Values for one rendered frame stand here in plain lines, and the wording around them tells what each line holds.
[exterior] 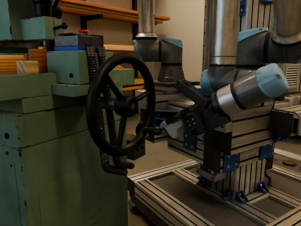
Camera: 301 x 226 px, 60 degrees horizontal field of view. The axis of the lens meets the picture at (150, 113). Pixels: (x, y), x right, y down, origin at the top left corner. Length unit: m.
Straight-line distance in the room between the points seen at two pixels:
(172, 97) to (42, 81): 0.80
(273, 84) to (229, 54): 0.19
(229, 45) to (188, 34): 3.73
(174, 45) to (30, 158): 0.92
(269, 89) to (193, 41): 3.83
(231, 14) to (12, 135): 0.66
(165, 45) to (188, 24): 3.12
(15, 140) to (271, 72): 0.64
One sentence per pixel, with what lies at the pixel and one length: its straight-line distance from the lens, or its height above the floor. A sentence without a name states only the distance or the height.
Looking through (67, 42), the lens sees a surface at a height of 0.98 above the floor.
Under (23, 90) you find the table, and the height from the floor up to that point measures 0.86.
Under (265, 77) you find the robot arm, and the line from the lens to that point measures 0.64.
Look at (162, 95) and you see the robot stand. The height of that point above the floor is 0.75.
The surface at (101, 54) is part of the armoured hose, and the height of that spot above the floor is 0.95.
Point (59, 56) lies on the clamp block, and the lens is 0.77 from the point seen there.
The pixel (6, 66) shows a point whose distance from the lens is 0.89.
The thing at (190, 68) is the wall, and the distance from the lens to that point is 4.44.
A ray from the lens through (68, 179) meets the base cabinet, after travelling 0.88.
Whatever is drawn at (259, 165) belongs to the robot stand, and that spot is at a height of 0.37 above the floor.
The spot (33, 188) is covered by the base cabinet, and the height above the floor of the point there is 0.59.
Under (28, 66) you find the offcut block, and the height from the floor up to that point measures 0.92.
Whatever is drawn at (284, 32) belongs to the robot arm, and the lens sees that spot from 0.99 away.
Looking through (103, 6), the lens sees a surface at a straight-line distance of 3.50.
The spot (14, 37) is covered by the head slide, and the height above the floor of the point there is 1.01.
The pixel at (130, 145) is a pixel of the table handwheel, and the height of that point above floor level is 0.69.
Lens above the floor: 0.94
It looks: 12 degrees down
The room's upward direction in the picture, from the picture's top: straight up
